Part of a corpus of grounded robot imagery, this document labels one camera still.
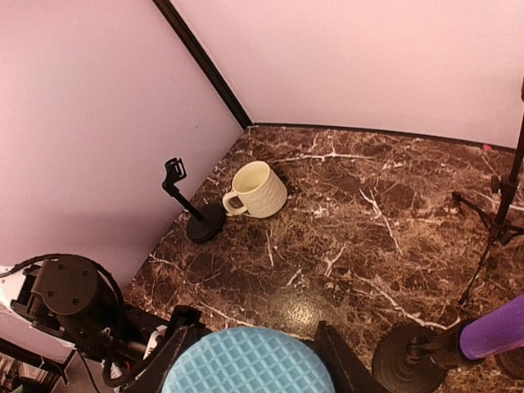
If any cream ceramic mug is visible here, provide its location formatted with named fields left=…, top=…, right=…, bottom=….
left=222, top=160, right=288, bottom=219

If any black round-base purple mic stand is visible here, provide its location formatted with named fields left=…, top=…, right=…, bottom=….
left=372, top=320, right=484, bottom=392

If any black round-base blue mic stand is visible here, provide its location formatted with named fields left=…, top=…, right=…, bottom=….
left=162, top=158, right=226, bottom=243

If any purple toy microphone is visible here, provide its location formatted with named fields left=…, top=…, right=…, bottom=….
left=459, top=295, right=523, bottom=360

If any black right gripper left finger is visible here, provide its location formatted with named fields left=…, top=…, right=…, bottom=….
left=124, top=327, right=205, bottom=393

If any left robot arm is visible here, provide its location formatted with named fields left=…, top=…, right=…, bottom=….
left=1, top=254, right=209, bottom=392

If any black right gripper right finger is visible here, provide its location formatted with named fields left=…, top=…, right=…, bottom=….
left=314, top=321, right=388, bottom=393

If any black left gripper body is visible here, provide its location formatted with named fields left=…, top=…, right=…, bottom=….
left=102, top=305, right=205, bottom=389

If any black left corner post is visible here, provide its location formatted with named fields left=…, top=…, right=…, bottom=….
left=152, top=0, right=253, bottom=129

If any blue toy microphone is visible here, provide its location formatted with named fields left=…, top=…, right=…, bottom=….
left=161, top=327, right=335, bottom=392

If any black tripod mic stand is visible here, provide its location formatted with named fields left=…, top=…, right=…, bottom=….
left=451, top=77, right=524, bottom=306

